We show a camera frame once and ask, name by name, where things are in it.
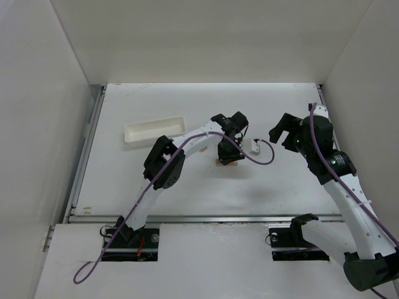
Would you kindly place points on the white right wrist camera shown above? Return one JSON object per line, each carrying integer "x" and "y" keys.
{"x": 319, "y": 110}

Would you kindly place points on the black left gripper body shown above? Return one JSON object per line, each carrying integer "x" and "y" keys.
{"x": 229, "y": 149}

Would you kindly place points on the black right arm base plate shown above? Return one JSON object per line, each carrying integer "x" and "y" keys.
{"x": 285, "y": 249}

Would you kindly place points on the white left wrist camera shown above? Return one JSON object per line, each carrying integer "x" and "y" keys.
{"x": 251, "y": 146}

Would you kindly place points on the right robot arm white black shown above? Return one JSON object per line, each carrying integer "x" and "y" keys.
{"x": 370, "y": 257}

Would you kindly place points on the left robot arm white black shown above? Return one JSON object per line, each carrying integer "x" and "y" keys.
{"x": 164, "y": 164}

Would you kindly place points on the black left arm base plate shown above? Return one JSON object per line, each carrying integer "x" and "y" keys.
{"x": 144, "y": 248}

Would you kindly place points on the long light wood block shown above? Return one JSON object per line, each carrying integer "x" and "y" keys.
{"x": 220, "y": 164}

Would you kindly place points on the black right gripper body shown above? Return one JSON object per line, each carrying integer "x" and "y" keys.
{"x": 288, "y": 134}

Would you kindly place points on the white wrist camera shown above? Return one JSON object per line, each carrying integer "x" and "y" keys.
{"x": 251, "y": 146}
{"x": 319, "y": 110}

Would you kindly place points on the aluminium rail front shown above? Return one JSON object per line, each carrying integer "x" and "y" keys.
{"x": 73, "y": 219}

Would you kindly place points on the aluminium rail left side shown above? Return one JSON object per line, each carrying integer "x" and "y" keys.
{"x": 83, "y": 151}

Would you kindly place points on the white plastic tray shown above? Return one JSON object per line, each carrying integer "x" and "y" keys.
{"x": 142, "y": 134}

